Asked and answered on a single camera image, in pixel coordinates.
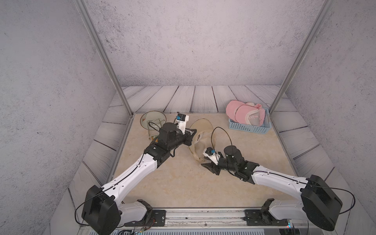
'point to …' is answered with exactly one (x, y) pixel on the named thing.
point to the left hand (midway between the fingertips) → (198, 131)
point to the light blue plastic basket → (262, 129)
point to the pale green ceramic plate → (152, 115)
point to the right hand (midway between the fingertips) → (205, 160)
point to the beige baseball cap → (204, 138)
